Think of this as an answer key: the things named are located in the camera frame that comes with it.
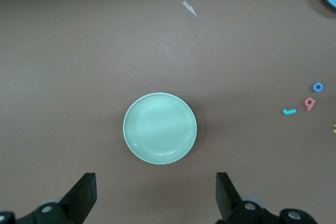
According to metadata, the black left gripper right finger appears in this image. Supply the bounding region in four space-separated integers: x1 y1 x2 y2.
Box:
215 172 318 224

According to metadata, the white tape scrap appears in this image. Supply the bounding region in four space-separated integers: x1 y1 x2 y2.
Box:
182 0 200 18

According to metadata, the pink letter g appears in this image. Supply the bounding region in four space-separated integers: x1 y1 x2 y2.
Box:
303 97 317 112

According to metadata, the brown table cover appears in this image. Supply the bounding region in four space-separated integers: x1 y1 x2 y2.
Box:
0 0 336 224

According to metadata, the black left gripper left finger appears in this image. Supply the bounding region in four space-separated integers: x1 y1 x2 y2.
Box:
0 173 97 224

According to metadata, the green plate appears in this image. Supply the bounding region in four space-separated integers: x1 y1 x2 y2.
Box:
122 92 198 166

